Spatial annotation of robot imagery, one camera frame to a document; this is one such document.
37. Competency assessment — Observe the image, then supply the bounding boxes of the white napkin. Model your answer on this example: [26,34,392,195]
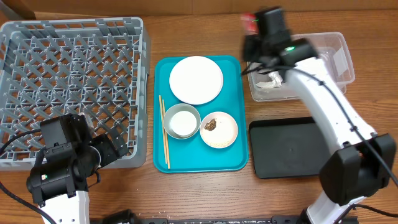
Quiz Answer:
[256,72,283,89]

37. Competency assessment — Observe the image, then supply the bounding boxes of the grey bowl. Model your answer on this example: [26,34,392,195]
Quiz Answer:
[165,103,201,139]

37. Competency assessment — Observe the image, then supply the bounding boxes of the small white plate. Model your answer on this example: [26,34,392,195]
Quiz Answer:
[200,111,239,149]

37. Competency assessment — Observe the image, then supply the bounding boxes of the red snack wrapper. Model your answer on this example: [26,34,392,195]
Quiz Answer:
[241,13,259,35]

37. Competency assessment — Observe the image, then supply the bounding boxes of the white cup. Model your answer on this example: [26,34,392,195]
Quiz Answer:
[170,111,197,137]

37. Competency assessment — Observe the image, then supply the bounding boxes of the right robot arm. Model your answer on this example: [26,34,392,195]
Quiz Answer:
[243,34,397,223]

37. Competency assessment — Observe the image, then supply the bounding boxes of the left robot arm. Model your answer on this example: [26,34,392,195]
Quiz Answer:
[1,134,129,223]

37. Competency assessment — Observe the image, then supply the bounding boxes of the wooden chopstick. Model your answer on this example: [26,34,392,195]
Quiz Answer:
[159,95,169,165]
[162,100,170,169]

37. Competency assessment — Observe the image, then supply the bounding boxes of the clear plastic bin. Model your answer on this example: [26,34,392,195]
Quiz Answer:
[248,32,355,102]

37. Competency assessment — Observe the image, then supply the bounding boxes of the large white plate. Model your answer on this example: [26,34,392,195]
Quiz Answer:
[169,56,224,105]

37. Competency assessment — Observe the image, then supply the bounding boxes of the grey dish rack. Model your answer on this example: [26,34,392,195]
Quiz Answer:
[1,17,150,171]

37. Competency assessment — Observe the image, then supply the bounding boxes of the teal serving tray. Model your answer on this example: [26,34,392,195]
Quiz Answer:
[152,55,249,174]

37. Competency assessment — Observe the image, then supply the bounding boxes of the brown food scrap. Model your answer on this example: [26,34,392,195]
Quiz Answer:
[205,118,216,131]

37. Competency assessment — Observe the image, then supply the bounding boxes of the black tray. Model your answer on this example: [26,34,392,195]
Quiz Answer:
[249,117,331,179]

